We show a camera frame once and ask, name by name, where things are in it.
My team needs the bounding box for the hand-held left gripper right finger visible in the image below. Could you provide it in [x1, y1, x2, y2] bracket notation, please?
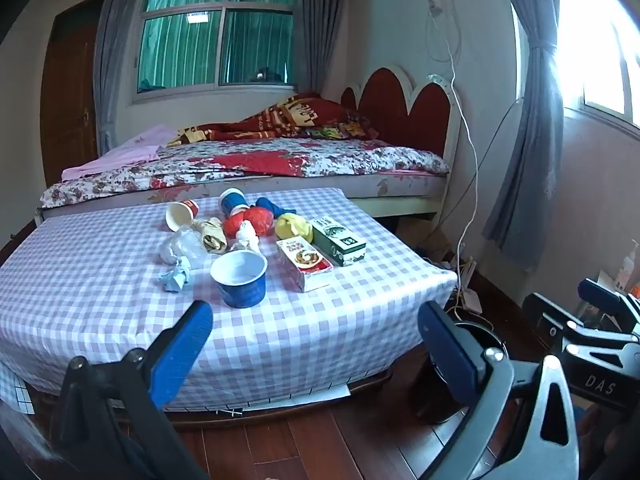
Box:
[417, 300, 583, 480]

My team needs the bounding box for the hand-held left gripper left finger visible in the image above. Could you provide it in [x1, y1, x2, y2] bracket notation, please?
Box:
[50, 301, 214, 480]

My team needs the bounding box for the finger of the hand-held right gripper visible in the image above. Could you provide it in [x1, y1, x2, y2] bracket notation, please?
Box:
[577, 277, 640, 333]
[521, 291, 640, 361]

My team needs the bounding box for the black trash bin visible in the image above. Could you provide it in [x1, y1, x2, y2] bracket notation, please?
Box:
[422, 317, 508, 426]

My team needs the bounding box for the clear plastic bag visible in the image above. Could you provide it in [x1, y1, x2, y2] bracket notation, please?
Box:
[159, 227, 211, 268]

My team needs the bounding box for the beige cloth bundle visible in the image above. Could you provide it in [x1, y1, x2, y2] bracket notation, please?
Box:
[227, 220, 261, 253]

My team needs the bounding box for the yellow towel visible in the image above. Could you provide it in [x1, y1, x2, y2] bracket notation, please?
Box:
[275, 212, 314, 246]

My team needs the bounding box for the white pump bottle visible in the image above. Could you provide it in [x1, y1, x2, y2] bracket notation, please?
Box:
[612, 242, 640, 293]

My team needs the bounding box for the white router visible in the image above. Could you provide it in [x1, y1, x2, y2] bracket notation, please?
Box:
[447, 255, 483, 313]

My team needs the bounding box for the light blue crumpled paper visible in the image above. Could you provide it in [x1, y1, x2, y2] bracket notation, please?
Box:
[159, 256, 193, 292]

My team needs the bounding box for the blue paper cup upright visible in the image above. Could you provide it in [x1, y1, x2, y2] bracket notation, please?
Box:
[210, 250, 269, 309]

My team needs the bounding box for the checked tablecloth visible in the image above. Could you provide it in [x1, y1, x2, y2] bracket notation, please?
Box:
[0, 187, 458, 413]

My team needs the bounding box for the cardboard box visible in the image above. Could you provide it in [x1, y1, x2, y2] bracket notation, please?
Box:
[410, 225, 453, 263]

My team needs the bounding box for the brown snack wrapper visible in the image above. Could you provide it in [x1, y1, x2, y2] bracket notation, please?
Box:
[192, 217, 228, 254]

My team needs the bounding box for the red white paper cup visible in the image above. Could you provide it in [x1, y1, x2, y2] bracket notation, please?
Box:
[166, 200, 201, 233]

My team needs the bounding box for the red white box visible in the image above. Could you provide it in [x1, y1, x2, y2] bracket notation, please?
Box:
[276, 236, 335, 293]

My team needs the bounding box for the red crumpled wrapper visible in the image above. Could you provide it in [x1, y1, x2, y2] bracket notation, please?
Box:
[222, 207, 276, 238]

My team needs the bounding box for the green white box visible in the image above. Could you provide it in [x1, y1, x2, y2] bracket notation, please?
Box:
[311, 216, 367, 267]

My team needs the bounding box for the blue white paper cup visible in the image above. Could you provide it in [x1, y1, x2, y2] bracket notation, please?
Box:
[218, 188, 251, 218]

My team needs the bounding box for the grey tied curtain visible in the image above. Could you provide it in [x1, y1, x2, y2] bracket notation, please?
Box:
[482, 0, 566, 273]

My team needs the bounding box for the blue cloth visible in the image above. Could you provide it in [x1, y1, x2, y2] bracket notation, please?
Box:
[255, 197, 298, 221]

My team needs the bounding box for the pink cloth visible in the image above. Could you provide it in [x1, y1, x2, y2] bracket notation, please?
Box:
[61, 125, 176, 181]

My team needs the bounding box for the red printed blanket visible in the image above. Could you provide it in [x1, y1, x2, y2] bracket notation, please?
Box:
[167, 92, 381, 148]

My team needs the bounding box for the bright window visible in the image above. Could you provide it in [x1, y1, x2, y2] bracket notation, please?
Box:
[555, 0, 640, 128]

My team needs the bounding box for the red white headboard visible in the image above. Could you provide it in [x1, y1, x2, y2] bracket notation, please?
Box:
[340, 65, 461, 161]

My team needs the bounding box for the brown wooden door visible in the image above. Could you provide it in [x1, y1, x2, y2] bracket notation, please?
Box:
[40, 0, 108, 188]

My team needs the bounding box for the green glass window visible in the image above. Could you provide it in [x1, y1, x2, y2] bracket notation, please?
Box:
[132, 0, 296, 106]

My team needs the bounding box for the white bed frame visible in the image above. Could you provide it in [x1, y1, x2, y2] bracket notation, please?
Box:
[35, 170, 448, 226]

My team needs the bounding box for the white cable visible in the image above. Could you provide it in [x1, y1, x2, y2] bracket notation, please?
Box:
[425, 0, 481, 311]

